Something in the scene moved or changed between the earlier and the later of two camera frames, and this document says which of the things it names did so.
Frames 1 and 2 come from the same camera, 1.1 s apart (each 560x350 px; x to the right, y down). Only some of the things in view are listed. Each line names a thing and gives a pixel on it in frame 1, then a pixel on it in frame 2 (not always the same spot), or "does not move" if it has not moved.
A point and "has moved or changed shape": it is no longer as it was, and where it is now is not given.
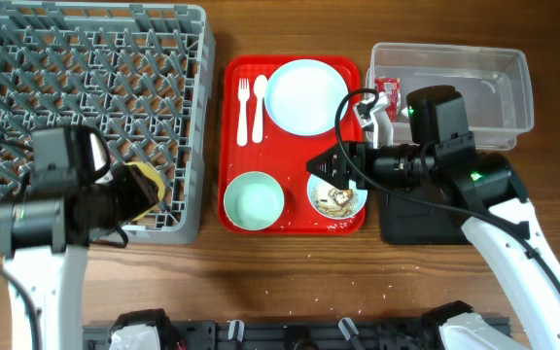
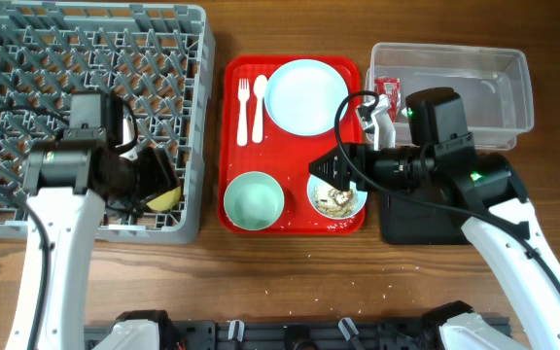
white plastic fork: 243,92 does not move
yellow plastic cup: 157,181 has moved or changed shape
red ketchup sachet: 392,88 does not move
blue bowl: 333,202 does not move
